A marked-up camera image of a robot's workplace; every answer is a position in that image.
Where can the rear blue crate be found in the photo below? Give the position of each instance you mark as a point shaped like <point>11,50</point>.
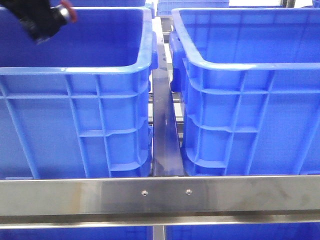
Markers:
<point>165,7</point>

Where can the left blue plastic crate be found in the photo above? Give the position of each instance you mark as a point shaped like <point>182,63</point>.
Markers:
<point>76,106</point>

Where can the blue plastic crate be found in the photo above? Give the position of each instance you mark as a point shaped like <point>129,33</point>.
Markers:
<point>76,106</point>
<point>250,84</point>

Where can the right blue plastic crate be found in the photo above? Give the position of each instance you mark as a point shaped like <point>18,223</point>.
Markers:
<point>250,84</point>

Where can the red mushroom push button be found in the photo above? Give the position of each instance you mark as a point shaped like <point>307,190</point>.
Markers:
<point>65,12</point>

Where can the lower shelf blue crate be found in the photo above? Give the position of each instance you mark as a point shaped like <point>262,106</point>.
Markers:
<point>289,231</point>

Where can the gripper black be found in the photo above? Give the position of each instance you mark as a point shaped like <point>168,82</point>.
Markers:
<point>36,17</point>

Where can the stainless steel rack frame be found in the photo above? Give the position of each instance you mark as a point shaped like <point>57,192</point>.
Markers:
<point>168,196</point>

